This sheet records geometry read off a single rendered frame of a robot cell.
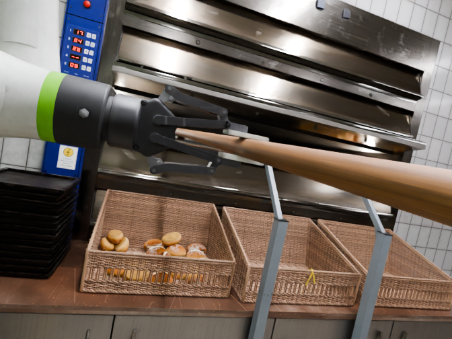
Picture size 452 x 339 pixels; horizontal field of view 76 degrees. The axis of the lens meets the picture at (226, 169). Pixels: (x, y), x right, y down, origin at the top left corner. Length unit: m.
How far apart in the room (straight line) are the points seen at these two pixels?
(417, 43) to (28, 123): 2.18
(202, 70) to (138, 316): 1.13
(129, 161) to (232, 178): 0.54
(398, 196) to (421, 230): 2.28
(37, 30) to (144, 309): 0.88
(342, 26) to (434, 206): 1.81
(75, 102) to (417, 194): 0.36
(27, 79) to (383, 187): 0.38
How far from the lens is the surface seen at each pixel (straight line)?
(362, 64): 2.01
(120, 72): 1.39
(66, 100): 0.41
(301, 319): 1.37
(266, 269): 1.13
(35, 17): 0.58
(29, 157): 1.59
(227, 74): 1.60
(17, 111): 0.42
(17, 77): 0.43
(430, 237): 2.56
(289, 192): 1.74
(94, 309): 1.13
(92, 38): 1.55
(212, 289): 1.28
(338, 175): 0.24
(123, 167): 1.51
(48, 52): 0.58
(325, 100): 1.84
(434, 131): 2.40
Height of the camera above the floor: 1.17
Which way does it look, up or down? 4 degrees down
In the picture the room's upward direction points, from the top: 11 degrees clockwise
